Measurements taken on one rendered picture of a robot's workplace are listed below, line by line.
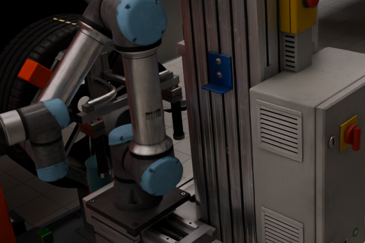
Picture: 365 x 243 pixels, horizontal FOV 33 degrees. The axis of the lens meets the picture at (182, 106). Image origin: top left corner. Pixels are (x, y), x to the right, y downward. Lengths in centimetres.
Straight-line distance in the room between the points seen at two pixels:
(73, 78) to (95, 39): 11
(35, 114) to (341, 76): 72
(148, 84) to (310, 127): 40
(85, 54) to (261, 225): 62
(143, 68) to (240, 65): 24
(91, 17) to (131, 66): 17
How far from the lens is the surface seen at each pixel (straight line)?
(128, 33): 141
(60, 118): 144
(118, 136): 169
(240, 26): 147
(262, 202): 159
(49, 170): 149
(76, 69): 156
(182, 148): 379
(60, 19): 239
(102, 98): 205
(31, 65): 213
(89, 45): 156
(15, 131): 142
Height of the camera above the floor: 181
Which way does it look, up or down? 25 degrees down
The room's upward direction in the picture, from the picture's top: 6 degrees counter-clockwise
